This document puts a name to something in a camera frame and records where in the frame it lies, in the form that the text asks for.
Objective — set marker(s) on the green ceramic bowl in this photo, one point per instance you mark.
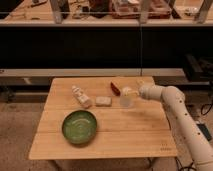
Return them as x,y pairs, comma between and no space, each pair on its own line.
79,127

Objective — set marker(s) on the white rectangular sponge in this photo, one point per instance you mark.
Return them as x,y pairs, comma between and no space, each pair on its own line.
102,101

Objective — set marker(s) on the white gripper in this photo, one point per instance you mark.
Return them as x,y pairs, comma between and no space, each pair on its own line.
146,91

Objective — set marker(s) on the metal shelf rack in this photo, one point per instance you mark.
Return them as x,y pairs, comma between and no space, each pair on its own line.
46,39

